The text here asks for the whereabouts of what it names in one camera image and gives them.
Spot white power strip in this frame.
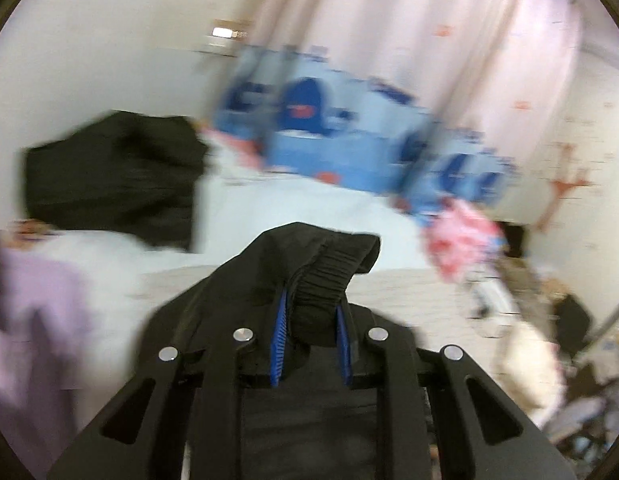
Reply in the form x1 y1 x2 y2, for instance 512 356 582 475
465 278 521 326

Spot wall power socket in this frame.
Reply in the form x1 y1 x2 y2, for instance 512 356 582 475
205 20 252 56

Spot black puffer jacket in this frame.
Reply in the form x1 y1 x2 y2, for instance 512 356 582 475
136 220 431 480

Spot pink checkered plastic bag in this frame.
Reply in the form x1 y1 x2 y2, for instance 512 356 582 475
423 197 505 282

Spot whale print curtain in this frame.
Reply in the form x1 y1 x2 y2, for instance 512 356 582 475
214 0 582 217

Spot white striped quilt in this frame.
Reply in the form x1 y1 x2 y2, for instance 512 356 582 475
38 131 429 274

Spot cherry print bed sheet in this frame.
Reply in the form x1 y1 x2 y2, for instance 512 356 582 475
346 269 501 376

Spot black garment pile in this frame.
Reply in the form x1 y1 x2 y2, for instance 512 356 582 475
22 110 210 252

